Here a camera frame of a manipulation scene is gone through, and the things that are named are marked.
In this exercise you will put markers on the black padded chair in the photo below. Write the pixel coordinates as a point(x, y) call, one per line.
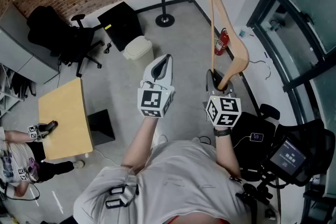
point(252, 154)

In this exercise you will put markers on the black cabinet with yellow label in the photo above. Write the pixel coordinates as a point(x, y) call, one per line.
point(120, 23)

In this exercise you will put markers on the smartphone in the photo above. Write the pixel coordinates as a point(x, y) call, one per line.
point(256, 137)

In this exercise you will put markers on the person's white shirt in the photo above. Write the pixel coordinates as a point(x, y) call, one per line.
point(183, 178)

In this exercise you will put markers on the wooden hanger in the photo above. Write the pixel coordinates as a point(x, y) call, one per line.
point(239, 46)

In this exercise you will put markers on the white trash bin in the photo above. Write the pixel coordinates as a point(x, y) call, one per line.
point(137, 51)

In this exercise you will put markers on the black office chair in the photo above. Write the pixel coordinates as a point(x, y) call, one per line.
point(57, 34)

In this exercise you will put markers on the tablet screen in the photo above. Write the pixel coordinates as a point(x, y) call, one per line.
point(287, 157)

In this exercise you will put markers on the dark framed glass partition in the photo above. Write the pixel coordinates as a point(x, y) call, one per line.
point(302, 21)

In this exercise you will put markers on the red fire extinguisher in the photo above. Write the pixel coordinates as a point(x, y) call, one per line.
point(220, 43)

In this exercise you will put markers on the black box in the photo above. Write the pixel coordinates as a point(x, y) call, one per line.
point(101, 126)

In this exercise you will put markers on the person's left forearm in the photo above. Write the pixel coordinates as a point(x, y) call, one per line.
point(141, 139)

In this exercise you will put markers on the person's right forearm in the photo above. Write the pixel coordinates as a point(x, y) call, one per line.
point(227, 152)

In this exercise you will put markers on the grey cabinet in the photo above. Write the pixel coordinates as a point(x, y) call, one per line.
point(21, 49)

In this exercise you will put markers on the black mesh chair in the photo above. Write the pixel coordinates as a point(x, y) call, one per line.
point(317, 144)

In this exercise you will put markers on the wooden table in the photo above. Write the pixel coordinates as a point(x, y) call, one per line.
point(64, 118)

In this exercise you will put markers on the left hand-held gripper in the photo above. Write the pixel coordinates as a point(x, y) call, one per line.
point(152, 102)

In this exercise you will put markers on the black wristwatch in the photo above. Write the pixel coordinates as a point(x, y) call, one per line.
point(222, 132)

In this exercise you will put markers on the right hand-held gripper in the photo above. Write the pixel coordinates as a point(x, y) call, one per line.
point(223, 110)

